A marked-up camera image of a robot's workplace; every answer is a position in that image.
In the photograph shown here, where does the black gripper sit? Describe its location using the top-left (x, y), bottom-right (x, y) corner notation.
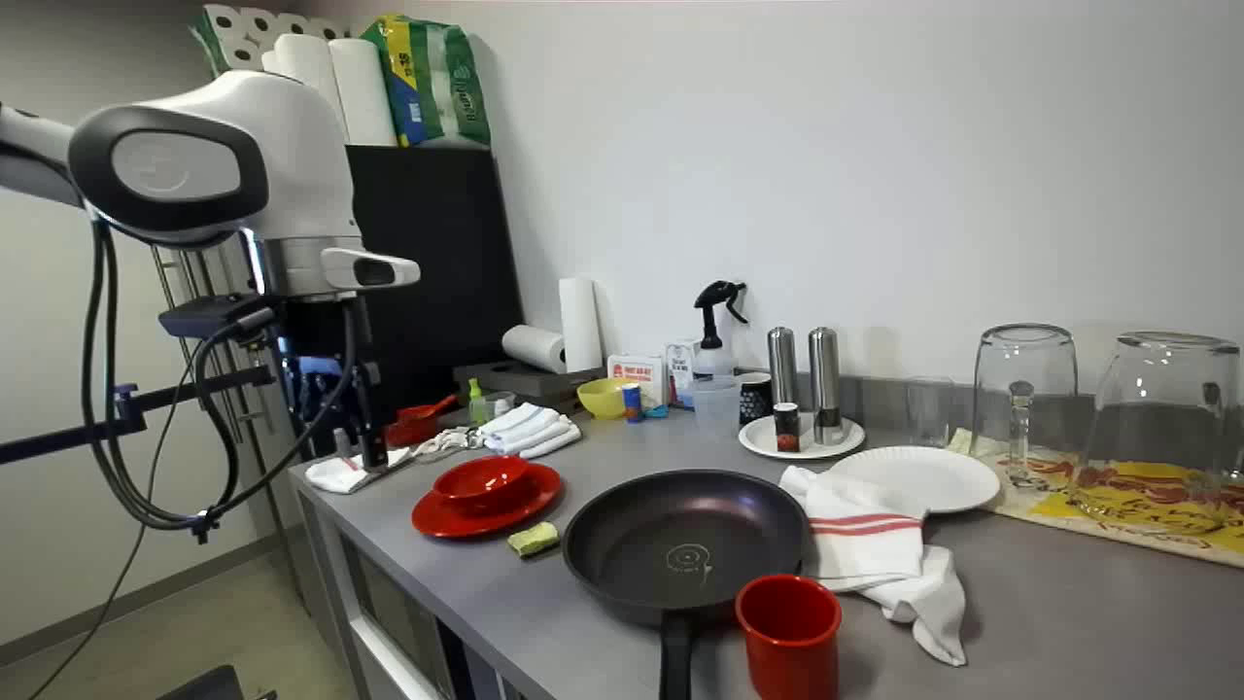
top-left (263, 290), bottom-right (391, 472)

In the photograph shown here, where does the yellow green sponge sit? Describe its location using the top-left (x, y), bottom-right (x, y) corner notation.
top-left (506, 516), bottom-right (563, 561)

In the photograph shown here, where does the red bowl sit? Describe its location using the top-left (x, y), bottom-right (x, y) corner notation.
top-left (432, 455), bottom-right (536, 512)

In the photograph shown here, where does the yellow bowl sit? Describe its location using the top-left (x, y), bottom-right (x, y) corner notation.
top-left (571, 373), bottom-right (634, 424)

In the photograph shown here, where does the small white cloth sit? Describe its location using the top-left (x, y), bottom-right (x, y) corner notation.
top-left (303, 442), bottom-right (418, 499)

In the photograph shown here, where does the small red plastic object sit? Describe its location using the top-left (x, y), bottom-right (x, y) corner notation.
top-left (383, 392), bottom-right (458, 451)

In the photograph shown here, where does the small green bottle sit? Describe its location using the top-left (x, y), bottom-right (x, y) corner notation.
top-left (463, 373), bottom-right (497, 429)

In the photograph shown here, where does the red plate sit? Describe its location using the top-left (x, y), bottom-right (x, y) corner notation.
top-left (409, 457), bottom-right (566, 543)

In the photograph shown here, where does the folded white blue-striped towel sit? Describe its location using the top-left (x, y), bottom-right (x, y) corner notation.
top-left (469, 399), bottom-right (584, 462)

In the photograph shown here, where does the metal rack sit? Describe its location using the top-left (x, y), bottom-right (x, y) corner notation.
top-left (150, 237), bottom-right (314, 614)

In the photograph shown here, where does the white paper towel roll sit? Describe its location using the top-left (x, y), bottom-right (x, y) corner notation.
top-left (497, 324), bottom-right (571, 378)
top-left (554, 272), bottom-right (605, 378)

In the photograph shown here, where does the steel table base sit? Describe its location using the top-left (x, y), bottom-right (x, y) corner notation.
top-left (286, 472), bottom-right (520, 700)

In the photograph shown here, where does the white paper towel pack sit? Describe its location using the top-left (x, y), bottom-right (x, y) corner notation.
top-left (259, 31), bottom-right (400, 153)

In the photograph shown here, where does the green yellow package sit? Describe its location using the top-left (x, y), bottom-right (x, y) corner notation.
top-left (360, 13), bottom-right (493, 153)

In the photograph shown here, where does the small white box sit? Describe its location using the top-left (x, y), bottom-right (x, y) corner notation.
top-left (659, 345), bottom-right (697, 407)

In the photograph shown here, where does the toilet paper pack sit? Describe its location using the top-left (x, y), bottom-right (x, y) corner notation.
top-left (189, 0), bottom-right (343, 75)

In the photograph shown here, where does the clear spray bottle black nozzle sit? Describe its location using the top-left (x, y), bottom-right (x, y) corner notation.
top-left (684, 277), bottom-right (750, 418)

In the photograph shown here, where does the black frying pan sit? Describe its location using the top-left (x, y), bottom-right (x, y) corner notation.
top-left (559, 466), bottom-right (820, 700)

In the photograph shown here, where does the small white plate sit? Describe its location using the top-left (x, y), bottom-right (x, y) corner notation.
top-left (734, 412), bottom-right (868, 466)

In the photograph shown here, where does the small round container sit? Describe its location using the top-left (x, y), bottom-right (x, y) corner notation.
top-left (734, 368), bottom-right (776, 429)

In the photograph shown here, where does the steel grinder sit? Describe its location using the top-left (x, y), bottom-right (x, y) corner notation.
top-left (761, 324), bottom-right (802, 418)
top-left (804, 324), bottom-right (848, 442)

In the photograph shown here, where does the small dark spice jar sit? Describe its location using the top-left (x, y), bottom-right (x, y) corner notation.
top-left (769, 399), bottom-right (804, 455)

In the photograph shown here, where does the red cup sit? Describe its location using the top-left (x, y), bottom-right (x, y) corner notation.
top-left (729, 570), bottom-right (848, 700)

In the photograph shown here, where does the white red-striped towel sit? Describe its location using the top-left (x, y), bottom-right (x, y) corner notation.
top-left (776, 462), bottom-right (973, 672)

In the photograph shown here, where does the large white plate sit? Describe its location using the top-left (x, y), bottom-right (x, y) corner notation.
top-left (822, 442), bottom-right (1002, 516)

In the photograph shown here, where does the narrow upturned glass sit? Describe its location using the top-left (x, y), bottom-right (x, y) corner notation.
top-left (966, 319), bottom-right (1084, 495)

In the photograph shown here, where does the yellow patterned mat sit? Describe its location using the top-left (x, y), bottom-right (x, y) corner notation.
top-left (945, 424), bottom-right (1244, 570)

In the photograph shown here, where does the wide upturned glass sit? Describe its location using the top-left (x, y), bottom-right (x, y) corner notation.
top-left (1084, 330), bottom-right (1244, 488)

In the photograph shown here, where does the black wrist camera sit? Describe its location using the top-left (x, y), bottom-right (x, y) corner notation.
top-left (159, 295), bottom-right (282, 342)

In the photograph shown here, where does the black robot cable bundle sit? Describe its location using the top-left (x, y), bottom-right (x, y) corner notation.
top-left (79, 217), bottom-right (365, 542)

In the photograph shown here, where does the black camera boom pole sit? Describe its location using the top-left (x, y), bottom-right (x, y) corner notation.
top-left (0, 364), bottom-right (281, 466)

